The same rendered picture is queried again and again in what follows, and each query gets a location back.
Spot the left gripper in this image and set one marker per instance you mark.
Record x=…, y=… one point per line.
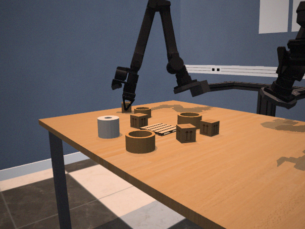
x=297, y=49

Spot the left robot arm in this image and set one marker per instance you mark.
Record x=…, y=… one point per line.
x=282, y=88

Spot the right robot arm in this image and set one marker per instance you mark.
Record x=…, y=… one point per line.
x=175, y=63

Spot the grey cylinder with pale top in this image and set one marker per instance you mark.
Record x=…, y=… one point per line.
x=108, y=127

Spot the small wooden pallet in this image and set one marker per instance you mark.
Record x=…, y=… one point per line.
x=160, y=129

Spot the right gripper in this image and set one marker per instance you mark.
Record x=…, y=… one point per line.
x=129, y=96

